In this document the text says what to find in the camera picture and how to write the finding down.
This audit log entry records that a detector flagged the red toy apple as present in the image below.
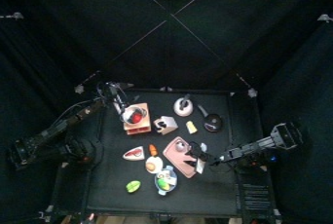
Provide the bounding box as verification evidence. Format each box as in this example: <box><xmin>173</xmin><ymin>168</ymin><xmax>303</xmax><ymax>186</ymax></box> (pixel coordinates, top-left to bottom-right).
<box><xmin>129</xmin><ymin>112</ymin><xmax>144</xmax><ymax>124</ymax></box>

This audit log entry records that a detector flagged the white toy cooking pot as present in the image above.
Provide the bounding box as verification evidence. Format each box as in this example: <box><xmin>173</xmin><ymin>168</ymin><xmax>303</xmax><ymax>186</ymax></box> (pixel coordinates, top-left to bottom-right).
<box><xmin>118</xmin><ymin>105</ymin><xmax>149</xmax><ymax>126</ymax></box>

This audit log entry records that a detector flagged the pink cutting board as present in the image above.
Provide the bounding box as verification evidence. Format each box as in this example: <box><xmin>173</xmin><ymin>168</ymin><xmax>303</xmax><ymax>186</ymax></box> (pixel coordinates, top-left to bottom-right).
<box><xmin>161</xmin><ymin>135</ymin><xmax>205</xmax><ymax>179</ymax></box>

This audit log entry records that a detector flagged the yellow toy cheese wedge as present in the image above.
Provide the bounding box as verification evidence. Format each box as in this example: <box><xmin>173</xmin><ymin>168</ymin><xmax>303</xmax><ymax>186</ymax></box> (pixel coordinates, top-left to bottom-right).
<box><xmin>184</xmin><ymin>120</ymin><xmax>199</xmax><ymax>135</ymax></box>

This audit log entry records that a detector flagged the black toy frying pan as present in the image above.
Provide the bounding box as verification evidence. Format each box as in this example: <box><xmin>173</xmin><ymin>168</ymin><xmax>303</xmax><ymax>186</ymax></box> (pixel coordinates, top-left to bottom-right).
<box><xmin>196</xmin><ymin>104</ymin><xmax>224</xmax><ymax>133</ymax></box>

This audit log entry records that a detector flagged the white toy food piece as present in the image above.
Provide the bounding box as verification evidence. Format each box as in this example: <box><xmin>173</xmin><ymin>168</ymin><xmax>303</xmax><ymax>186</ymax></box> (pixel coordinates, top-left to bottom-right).
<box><xmin>157</xmin><ymin>171</ymin><xmax>176</xmax><ymax>186</ymax></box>

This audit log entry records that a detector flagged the red wooden toy stove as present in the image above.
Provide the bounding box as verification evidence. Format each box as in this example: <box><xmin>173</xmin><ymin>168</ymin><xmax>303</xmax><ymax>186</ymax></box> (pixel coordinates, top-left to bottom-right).
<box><xmin>120</xmin><ymin>102</ymin><xmax>152</xmax><ymax>136</ymax></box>

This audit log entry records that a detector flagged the small white plate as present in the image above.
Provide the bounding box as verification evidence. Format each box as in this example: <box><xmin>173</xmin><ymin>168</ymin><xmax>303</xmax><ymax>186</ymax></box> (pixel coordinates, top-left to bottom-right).
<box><xmin>144</xmin><ymin>155</ymin><xmax>165</xmax><ymax>174</ymax></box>

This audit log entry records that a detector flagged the green yellow toy food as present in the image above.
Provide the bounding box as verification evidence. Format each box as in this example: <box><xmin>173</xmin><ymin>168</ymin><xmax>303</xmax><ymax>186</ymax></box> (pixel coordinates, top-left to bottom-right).
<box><xmin>156</xmin><ymin>178</ymin><xmax>171</xmax><ymax>191</ymax></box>

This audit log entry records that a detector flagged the orange toy carrot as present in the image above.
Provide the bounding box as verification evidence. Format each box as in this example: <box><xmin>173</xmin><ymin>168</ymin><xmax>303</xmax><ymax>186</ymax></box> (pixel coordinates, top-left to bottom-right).
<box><xmin>148</xmin><ymin>143</ymin><xmax>160</xmax><ymax>157</ymax></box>

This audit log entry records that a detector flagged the white red watermelon slice toy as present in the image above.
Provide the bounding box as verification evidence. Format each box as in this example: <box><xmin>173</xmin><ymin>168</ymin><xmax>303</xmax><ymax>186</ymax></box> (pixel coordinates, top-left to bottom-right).
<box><xmin>121</xmin><ymin>145</ymin><xmax>145</xmax><ymax>162</ymax></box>

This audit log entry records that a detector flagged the green toy lime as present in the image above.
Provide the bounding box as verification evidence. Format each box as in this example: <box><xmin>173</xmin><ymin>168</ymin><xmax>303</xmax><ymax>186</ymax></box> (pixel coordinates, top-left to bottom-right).
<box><xmin>124</xmin><ymin>179</ymin><xmax>143</xmax><ymax>194</ymax></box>

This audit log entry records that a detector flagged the grey bowl with handles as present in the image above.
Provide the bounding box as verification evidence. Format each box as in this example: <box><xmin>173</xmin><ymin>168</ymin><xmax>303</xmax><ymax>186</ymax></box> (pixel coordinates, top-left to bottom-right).
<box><xmin>153</xmin><ymin>165</ymin><xmax>179</xmax><ymax>197</ymax></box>

